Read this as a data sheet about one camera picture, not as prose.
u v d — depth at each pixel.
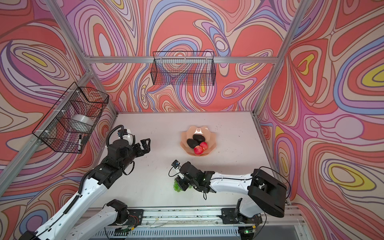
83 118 0.73
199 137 1.01
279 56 0.87
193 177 0.62
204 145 0.93
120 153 0.54
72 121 0.69
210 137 1.00
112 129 1.18
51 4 0.67
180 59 0.88
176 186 0.80
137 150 0.66
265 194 0.43
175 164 0.72
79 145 0.72
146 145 0.68
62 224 0.40
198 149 0.91
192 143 0.96
